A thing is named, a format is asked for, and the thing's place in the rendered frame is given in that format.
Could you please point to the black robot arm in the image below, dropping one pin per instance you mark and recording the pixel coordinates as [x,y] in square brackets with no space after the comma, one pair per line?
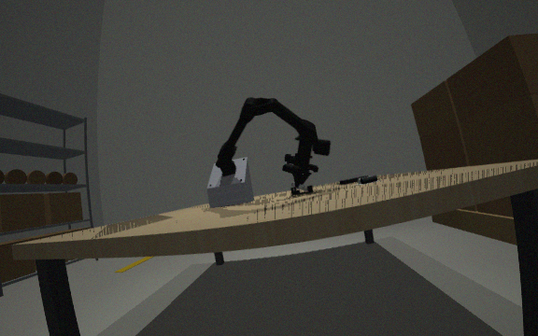
[258,106]

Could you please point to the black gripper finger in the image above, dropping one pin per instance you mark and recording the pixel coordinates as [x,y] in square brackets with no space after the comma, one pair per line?
[297,179]
[306,175]

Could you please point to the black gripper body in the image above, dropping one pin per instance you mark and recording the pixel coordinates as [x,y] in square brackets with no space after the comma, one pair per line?
[302,162]

